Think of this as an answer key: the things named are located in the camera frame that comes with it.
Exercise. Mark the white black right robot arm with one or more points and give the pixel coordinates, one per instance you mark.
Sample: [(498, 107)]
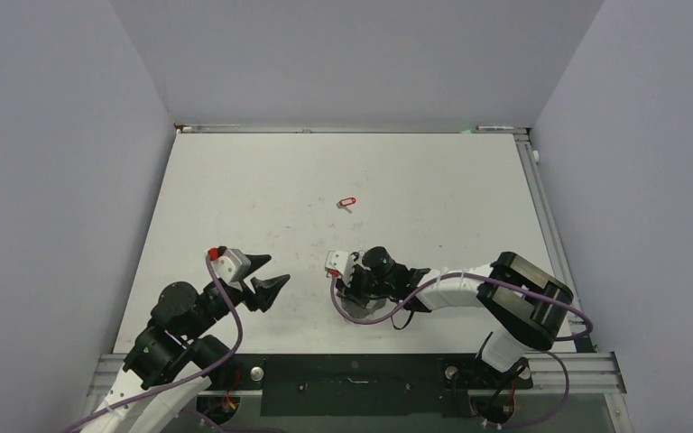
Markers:
[(529, 305)]

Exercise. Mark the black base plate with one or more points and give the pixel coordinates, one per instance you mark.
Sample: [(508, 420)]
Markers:
[(451, 385)]

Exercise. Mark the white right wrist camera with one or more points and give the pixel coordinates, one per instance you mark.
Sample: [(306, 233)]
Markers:
[(340, 264)]

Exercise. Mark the red key tag with key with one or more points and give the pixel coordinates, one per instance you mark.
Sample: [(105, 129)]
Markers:
[(346, 204)]

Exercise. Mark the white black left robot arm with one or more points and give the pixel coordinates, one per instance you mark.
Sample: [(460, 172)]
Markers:
[(187, 345)]

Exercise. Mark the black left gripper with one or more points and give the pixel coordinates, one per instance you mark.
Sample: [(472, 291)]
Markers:
[(265, 289)]

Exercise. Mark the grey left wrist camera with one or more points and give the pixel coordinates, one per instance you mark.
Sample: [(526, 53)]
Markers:
[(229, 265)]

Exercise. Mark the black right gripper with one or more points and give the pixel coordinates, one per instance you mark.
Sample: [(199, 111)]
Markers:
[(352, 290)]

